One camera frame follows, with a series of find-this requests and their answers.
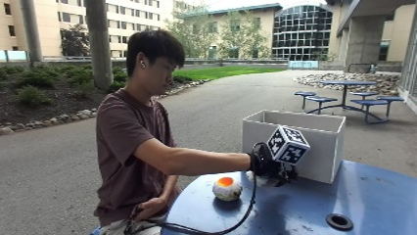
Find white crumpled object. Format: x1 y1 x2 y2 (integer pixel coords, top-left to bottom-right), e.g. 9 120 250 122
244 169 281 189

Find white cube with black markers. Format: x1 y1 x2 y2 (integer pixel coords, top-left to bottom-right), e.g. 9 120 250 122
265 124 312 166

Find white open box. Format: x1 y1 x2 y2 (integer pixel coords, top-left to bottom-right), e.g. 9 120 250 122
241 109 347 185

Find white ball with orange patch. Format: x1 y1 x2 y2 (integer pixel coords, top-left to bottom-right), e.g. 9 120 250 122
210 176 244 203

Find the person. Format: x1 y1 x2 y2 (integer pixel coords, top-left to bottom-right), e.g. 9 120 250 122
92 28 254 235

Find blue picnic seat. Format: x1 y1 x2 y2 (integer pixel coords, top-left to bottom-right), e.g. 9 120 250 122
304 95 338 116
375 95 406 118
347 91 381 102
349 99 389 124
293 90 318 111

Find blue round picnic table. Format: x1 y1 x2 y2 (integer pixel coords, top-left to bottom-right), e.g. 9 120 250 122
305 79 387 125

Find pale blue sign panel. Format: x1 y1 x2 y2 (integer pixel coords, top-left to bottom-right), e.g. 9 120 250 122
288 60 320 70

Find green lawn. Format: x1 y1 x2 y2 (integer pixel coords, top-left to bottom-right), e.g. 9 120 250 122
172 66 288 82

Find border row of stones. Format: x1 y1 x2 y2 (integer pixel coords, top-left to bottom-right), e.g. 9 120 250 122
0 78 212 136

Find pile of grey rocks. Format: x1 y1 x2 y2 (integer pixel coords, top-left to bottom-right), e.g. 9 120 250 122
293 71 401 96

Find dark glass building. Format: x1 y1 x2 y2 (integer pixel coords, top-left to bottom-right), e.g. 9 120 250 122
270 4 333 62

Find leafy tree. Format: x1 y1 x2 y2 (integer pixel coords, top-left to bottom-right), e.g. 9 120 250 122
216 10 272 61

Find concrete column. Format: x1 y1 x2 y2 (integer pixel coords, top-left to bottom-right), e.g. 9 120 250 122
343 15 387 73

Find beige building with green roof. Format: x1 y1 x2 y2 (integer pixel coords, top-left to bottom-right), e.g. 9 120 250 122
181 3 284 60

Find bed of green shrubs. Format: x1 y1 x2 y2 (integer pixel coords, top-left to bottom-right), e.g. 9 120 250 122
0 64 130 108

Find thick grey pole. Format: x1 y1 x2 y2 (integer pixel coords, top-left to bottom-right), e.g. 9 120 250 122
84 0 114 90

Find pale glass railing panel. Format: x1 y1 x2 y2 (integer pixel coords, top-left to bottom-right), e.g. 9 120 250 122
0 50 29 63

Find beige building with windows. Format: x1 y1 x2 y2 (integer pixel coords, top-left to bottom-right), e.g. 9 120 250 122
0 0 174 59

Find thin grey pole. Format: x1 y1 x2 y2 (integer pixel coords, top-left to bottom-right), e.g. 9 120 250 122
18 0 44 64

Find black glove cable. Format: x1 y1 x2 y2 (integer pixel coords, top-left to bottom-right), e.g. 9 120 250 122
122 142 276 235

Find black table hole ring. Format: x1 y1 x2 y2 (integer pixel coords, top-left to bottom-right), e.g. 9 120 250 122
325 212 354 231

